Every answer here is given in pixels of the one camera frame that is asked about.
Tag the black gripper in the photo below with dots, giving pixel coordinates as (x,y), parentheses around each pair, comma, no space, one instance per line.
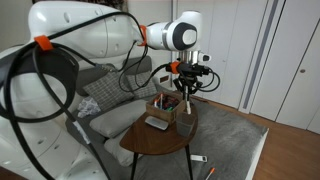
(191,70)

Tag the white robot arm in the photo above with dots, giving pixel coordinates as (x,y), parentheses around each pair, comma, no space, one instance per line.
(38,79)

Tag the orange white marker on bed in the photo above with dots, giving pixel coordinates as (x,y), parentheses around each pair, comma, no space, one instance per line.
(210,173)

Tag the brown cardboard box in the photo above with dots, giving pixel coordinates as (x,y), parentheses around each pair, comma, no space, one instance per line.
(165,106)

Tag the patterned dark gray cushion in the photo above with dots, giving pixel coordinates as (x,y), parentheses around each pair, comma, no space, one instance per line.
(141,86)

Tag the gray flat case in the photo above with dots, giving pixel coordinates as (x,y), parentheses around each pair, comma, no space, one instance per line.
(157,123)

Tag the brown wooden side table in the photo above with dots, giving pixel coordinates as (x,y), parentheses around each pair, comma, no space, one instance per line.
(147,140)

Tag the plaid gray cushion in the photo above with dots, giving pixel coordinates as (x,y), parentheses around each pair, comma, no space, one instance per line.
(107,91)

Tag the white remote control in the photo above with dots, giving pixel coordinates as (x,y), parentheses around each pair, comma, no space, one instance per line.
(198,158)

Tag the light gray long pillow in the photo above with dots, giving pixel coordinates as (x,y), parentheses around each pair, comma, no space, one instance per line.
(111,123)

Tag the blue crumpled cloth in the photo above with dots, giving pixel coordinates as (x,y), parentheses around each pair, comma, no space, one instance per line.
(88,106)

